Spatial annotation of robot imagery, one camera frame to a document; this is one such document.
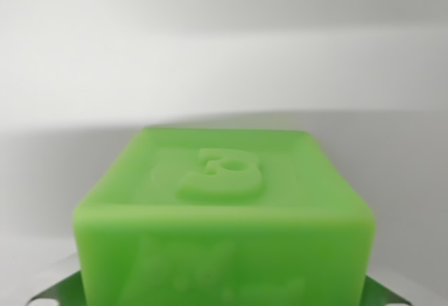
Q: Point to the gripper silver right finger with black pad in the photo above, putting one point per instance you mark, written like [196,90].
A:
[388,293]

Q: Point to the green embossed cube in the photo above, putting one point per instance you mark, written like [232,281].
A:
[224,222]

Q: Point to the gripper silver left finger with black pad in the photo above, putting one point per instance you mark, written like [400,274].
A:
[59,290]

